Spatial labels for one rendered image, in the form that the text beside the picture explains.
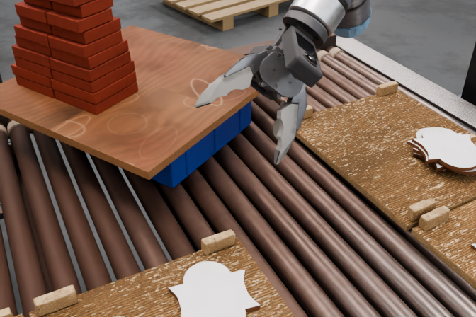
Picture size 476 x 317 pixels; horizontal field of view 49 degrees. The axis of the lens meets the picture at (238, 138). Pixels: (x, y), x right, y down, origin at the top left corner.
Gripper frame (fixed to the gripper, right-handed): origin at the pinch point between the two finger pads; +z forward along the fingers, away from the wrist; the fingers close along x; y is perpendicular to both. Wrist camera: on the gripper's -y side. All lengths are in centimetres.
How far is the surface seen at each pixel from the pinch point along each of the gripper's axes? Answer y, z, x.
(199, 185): 31.4, 9.4, -10.4
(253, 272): 6.3, 15.6, -17.3
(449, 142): 17, -26, -46
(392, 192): 14.2, -10.1, -38.1
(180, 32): 348, -76, -39
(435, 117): 33, -35, -51
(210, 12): 351, -104, -50
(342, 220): 13.5, -0.1, -31.4
